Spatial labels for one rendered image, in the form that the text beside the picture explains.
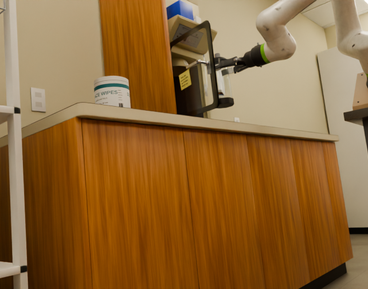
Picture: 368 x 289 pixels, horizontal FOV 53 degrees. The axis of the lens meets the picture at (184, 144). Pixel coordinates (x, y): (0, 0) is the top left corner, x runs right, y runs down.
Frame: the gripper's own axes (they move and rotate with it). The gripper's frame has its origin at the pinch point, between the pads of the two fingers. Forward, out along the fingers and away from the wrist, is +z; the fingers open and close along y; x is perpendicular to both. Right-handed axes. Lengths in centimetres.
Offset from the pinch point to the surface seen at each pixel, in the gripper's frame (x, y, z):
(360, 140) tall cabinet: 21, -293, 27
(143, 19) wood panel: -29.4, 25.9, 24.3
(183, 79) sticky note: 5.2, 19.0, 8.3
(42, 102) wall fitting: 8, 62, 62
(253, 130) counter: 32.0, -6.8, -10.6
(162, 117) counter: 30, 54, -11
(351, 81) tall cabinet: -48, -293, 28
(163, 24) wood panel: -21.4, 25.9, 11.2
